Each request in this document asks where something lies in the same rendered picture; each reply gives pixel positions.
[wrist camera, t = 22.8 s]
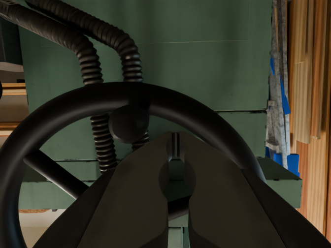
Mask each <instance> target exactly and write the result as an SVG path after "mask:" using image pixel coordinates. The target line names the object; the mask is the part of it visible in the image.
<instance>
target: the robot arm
mask: <svg viewBox="0 0 331 248"><path fill-rule="evenodd" d="M175 143H176V152H177V157H180V159H181V160H182V161H183V162H184V183H185V184H186V185H187V186H188V187H189V189H190V190H191V192H192V196H191V197H190V199H189V217H188V233H189V241H190V248H331V243H330V242H329V241H328V240H327V239H326V238H325V236H324V235H323V234H322V233H321V232H320V231H319V230H318V229H317V228H316V227H315V226H314V225H313V224H312V223H311V222H310V221H308V220H307V219H306V218H305V217H304V216H303V215H302V214H301V213H300V212H298V211H297V210H296V209H295V208H294V207H293V206H291V205H290V204H289V203H288V202H287V201H286V200H284V199H283V198H282V197H281V196H280V195H279V194H278V193H276V192H275V191H274V190H273V189H272V188H271V187H269V186H268V185H267V184H266V183H265V182H264V181H262V180H261V179H260V178H259V177H258V176H257V175H256V174H254V173H253V172H252V171H251V170H250V169H249V168H245V169H242V168H241V167H239V166H238V165H237V164H236V163H235V162H234V161H233V160H232V159H230V158H229V157H228V156H226V155H225V154H224V153H222V152H221V151H219V150H217V149H216V148H214V147H212V146H211V145H209V144H207V143H205V142H203V141H201V140H199V139H197V138H196V137H194V136H192V135H190V134H188V133H187V132H184V131H179V132H172V131H167V132H165V133H163V134H162V135H160V136H158V137H157V138H155V139H153V140H152V141H150V142H148V143H147V144H145V145H143V146H142V147H140V148H139V149H137V150H136V151H134V152H133V153H131V154H130V155H128V156H127V157H126V158H125V159H123V160H122V161H121V162H120V163H119V164H118V165H117V166H116V167H115V168H114V169H113V170H109V169H107V170H106V171H105V172H104V173H103V174H102V175H101V176H100V177H99V178H98V179H97V180H96V181H95V182H94V183H93V184H92V185H91V186H90V187H89V188H88V189H87V190H85V191H84V192H83V193H82V194H81V195H80V196H79V197H78V198H77V199H76V200H75V201H74V202H73V203H72V204H71V205H70V206H69V207H68V208H67V209H66V210H65V211H64V212H63V213H62V214H61V215H60V216H59V217H58V218H57V219H56V220H55V221H54V222H53V223H52V224H51V225H50V226H49V227H48V229H47V230H46V231H45V232H44V233H43V235H42V236H41V237H40V238H39V239H38V241H37V242H36V243H35V245H34V246H33V247H32V248H168V206H167V199H166V197H165V196H164V194H163V190H164V188H165V187H166V186H167V185H168V183H169V161H170V160H171V159H172V157H175Z"/></svg>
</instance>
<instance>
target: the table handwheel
mask: <svg viewBox="0 0 331 248"><path fill-rule="evenodd" d="M129 104H132V105H137V106H140V107H142V108H144V109H145V110H146V111H147V112H148V114H149V115H152V116H156V117H160V118H163V119H166V120H168V121H171V122H173V123H175V124H178V125H180V126H182V127H184V128H185V129H187V130H189V131H190V132H192V133H193V134H195V135H196V136H197V137H199V138H200V139H201V140H203V141H204V142H205V143H207V144H209V145H211V146H212V147H214V148H216V149H217V150H219V151H221V152H222V153H224V154H225V155H226V156H228V157H229V158H230V159H232V160H233V161H234V162H235V163H236V164H237V165H238V166H239V167H241V168H242V169H245V168H249V169H250V170H251V171H252V172H253V173H254V174H256V175H257V176H258V177H259V178H260V179H261V180H262V181H264V182H265V183H266V184H267V182H266V179H265V176H264V174H263V171H262V169H261V167H260V165H259V163H258V161H257V159H256V157H255V155H254V154H253V152H252V151H251V149H250V148H249V146H248V145H247V143H246V142H245V141H244V139H243V138H242V137H241V136H240V135H239V133H238V132H237V131H236V130H235V129H234V128H233V127H232V126H231V125H230V124H229V123H228V122H227V121H226V120H224V119H223V118H222V117H221V116H220V115H218V114H217V113H216V112H214V111H213V110H212V109H210V108H209V107H207V106H206V105H204V104H202V103H201V102H199V101H197V100H195V99H193V98H191V97H189V96H187V95H185V94H183V93H180V92H177V91H175V90H171V89H168V88H165V87H161V86H157V85H152V84H147V83H139V82H106V83H99V84H93V85H88V86H84V87H80V88H77V89H74V90H71V91H69V92H66V93H64V94H62V95H59V96H57V97H55V98H53V99H52V100H50V101H48V102H46V103H44V104H43V105H41V106H40V107H38V108H37V109H36V110H34V111H33V112H32V113H31V114H29V115H28V116H27V117H26V118H25V119H24V120H23V121H22V122H21V123H20V124H19V125H18V126H17V127H16V128H15V129H14V130H13V131H12V132H11V134H10V135H9V136H8V138H7V139H6V141H5V142H4V144H3V145H2V147H1V148H0V248H27V245H26V243H25V240H24V237H23V234H22V230H21V226H20V221H19V210H18V203H19V194H20V188H21V184H22V180H23V177H24V175H25V172H26V170H27V167H28V166H30V167H31V168H33V169H34V170H35V171H37V172H38V173H40V174H41V175H43V176H44V177H46V178H47V179H48V180H50V181H51V182H53V183H54V184H56V185H57V186H58V187H60V188H61V189H63V190H64V191H65V192H66V193H68V194H69V195H70V196H72V197H73V198H74V199H75V200H76V199H77V198H78V197H79V196H80V195H81V194H82V193H83V192H84V191H85V190H87V189H88V188H89V186H87V185H86V184H85V183H83V182H82V181H80V180H79V179H77V178H76V177H74V176H73V175H72V174H70V173H69V172H68V171H66V170H65V169H64V168H62V167H61V166H60V165H59V164H58V163H56V162H55V161H54V160H52V159H51V158H50V157H49V156H47V155H46V154H45V153H43V152H42V151H41V150H39V149H40V148H41V146H42V145H43V144H44V143H45V142H46V141H47V140H48V139H50V138H51V137H52V136H53V135H54V134H56V133H57V132H58V131H60V130H61V129H63V128H65V127H66V126H68V125H70V124H72V123H74V122H76V121H78V120H81V119H83V118H86V117H90V116H93V115H98V114H104V113H112V112H114V111H115V110H116V109H118V108H120V107H122V106H125V105H129ZM191 196H192V195H189V196H186V197H183V198H179V199H176V200H173V201H170V202H168V203H167V206H168V221H171V220H173V219H176V218H179V217H182V216H184V215H187V214H189V199H190V197H191Z"/></svg>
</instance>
